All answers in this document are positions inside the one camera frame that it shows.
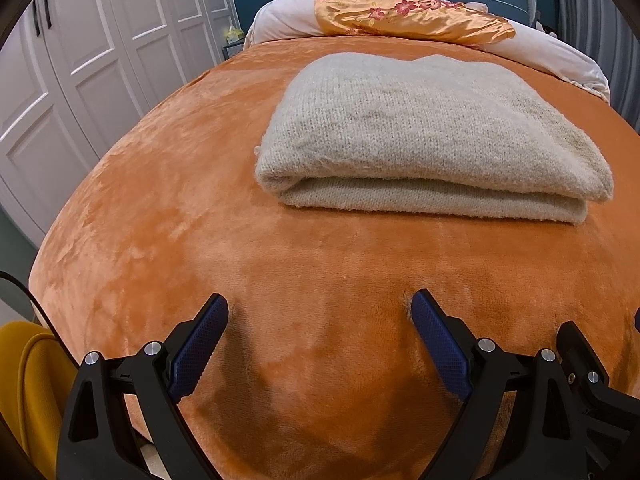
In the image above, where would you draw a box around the yellow chair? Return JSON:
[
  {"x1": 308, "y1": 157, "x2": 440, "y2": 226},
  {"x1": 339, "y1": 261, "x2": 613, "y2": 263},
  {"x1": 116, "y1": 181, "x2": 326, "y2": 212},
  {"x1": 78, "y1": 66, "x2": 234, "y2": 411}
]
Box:
[{"x1": 0, "y1": 321, "x2": 82, "y2": 480}]

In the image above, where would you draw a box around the small bedside table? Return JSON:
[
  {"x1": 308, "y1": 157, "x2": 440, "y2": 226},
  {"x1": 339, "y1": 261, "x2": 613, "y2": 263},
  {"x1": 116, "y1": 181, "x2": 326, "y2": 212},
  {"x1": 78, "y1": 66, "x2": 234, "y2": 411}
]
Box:
[{"x1": 221, "y1": 40, "x2": 249, "y2": 64}]

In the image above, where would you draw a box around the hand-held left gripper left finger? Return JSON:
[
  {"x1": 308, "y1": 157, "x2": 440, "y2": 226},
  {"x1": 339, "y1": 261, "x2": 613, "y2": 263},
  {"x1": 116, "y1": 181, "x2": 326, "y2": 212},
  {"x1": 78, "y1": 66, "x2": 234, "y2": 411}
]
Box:
[{"x1": 56, "y1": 294, "x2": 231, "y2": 480}]

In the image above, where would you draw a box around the orange fleece blanket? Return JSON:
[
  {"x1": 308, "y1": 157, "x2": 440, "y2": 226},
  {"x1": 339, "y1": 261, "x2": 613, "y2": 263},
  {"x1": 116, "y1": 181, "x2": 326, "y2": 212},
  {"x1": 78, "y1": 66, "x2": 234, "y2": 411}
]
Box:
[{"x1": 29, "y1": 32, "x2": 640, "y2": 480}]

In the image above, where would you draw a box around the cream knitted sweater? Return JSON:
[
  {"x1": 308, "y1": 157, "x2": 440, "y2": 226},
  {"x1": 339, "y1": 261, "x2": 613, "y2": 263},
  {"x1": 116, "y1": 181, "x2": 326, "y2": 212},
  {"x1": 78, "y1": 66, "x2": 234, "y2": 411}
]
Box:
[{"x1": 253, "y1": 51, "x2": 615, "y2": 225}]

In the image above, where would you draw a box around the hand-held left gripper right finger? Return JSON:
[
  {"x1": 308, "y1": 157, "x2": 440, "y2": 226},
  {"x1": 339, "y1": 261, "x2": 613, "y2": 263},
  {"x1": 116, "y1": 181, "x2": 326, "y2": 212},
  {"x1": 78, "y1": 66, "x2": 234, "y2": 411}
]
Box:
[{"x1": 410, "y1": 288, "x2": 593, "y2": 480}]

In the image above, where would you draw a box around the grey curtain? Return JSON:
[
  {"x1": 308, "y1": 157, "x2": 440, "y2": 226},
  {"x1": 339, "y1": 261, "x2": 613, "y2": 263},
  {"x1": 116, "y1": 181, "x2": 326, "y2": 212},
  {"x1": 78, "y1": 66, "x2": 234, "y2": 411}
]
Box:
[{"x1": 549, "y1": 0, "x2": 640, "y2": 133}]

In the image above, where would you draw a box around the white pillow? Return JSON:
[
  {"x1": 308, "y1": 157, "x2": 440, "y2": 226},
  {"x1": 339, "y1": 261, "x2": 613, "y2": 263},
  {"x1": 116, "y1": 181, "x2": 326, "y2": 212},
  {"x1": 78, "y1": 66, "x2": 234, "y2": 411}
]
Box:
[
  {"x1": 477, "y1": 1, "x2": 612, "y2": 105},
  {"x1": 244, "y1": 0, "x2": 321, "y2": 51}
]

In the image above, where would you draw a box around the black cable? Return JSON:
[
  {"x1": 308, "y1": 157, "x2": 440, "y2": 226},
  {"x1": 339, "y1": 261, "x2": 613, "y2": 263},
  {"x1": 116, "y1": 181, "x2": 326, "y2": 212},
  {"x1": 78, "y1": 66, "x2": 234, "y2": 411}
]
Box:
[{"x1": 0, "y1": 270, "x2": 73, "y2": 363}]

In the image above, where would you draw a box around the white panelled wardrobe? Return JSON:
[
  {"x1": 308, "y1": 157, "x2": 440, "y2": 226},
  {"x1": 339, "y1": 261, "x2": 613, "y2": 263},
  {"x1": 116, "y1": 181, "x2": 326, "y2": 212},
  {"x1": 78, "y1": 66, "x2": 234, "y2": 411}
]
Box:
[{"x1": 0, "y1": 0, "x2": 247, "y2": 252}]

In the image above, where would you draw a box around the orange floral satin pillow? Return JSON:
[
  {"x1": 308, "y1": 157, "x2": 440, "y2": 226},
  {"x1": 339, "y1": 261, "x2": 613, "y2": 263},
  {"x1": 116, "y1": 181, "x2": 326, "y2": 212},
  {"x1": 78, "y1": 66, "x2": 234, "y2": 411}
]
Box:
[{"x1": 313, "y1": 0, "x2": 517, "y2": 49}]

